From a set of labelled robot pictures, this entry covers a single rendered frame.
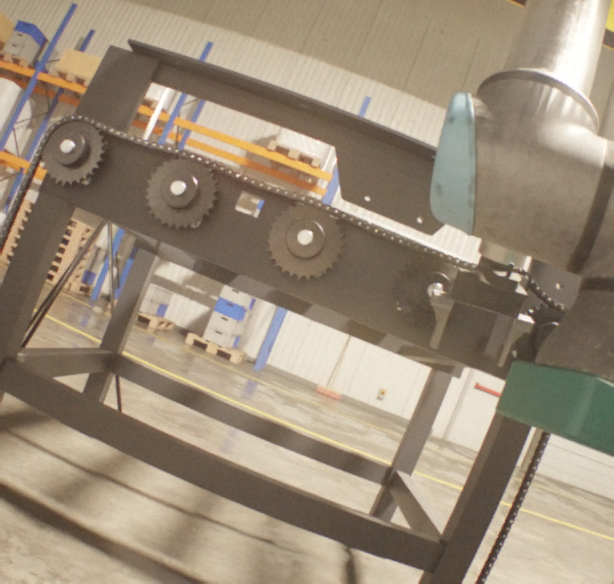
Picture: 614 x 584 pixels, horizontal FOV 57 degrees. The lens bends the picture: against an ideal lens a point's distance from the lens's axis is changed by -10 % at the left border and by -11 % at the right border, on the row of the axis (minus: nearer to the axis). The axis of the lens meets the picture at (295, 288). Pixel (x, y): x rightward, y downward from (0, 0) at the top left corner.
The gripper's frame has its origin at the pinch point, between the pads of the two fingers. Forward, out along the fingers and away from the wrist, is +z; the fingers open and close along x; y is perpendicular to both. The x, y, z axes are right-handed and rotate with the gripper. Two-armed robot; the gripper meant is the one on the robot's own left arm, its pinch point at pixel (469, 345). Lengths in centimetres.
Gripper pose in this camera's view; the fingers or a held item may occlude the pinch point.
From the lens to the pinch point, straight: 118.6
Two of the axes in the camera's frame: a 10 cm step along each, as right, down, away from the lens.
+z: -2.4, 9.1, 3.3
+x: -9.6, -2.7, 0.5
